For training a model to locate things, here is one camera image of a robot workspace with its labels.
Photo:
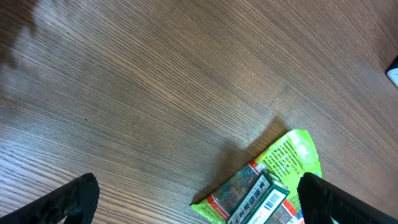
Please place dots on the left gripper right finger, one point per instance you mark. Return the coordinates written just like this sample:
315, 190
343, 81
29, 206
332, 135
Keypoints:
324, 203

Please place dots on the white barcode scanner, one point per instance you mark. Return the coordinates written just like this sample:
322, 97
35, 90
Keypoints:
392, 72

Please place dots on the green snack bag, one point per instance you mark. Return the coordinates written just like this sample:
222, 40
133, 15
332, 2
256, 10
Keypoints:
288, 158

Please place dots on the green white small box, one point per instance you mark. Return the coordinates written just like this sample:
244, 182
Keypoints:
261, 201

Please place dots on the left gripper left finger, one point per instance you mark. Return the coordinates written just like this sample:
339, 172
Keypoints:
74, 202

